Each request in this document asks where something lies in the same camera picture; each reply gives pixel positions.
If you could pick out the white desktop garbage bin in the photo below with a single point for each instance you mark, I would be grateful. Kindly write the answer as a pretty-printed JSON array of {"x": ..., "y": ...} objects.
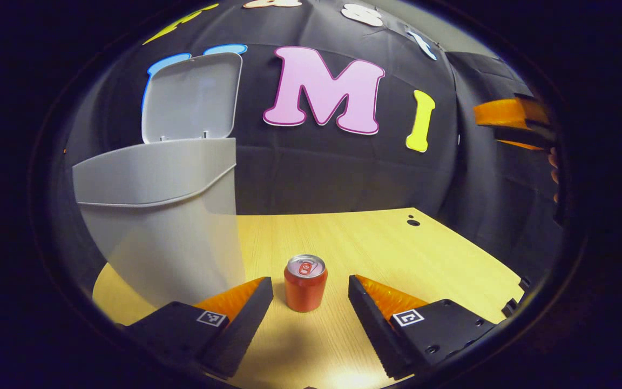
[{"x": 165, "y": 216}]

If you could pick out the red pop can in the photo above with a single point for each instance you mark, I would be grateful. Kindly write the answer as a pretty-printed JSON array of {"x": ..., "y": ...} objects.
[{"x": 305, "y": 292}]

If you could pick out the black desk edge bracket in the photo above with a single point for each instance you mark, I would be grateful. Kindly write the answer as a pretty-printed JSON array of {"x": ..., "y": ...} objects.
[
  {"x": 525, "y": 282},
  {"x": 509, "y": 307}
]

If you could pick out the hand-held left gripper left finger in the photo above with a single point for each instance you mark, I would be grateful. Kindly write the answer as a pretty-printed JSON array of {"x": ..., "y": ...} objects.
[{"x": 243, "y": 329}]

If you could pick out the wooden desktop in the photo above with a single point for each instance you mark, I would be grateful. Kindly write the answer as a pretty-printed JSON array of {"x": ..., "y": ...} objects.
[{"x": 386, "y": 254}]

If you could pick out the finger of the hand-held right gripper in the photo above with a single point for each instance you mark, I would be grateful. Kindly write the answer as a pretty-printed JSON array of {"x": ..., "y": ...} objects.
[
  {"x": 500, "y": 113},
  {"x": 527, "y": 136}
]

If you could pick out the black backdrop cloth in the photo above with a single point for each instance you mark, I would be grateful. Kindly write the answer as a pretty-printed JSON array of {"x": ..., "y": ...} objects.
[{"x": 289, "y": 173}]

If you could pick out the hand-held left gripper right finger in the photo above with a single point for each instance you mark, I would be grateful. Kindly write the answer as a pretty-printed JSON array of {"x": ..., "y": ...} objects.
[{"x": 376, "y": 329}]

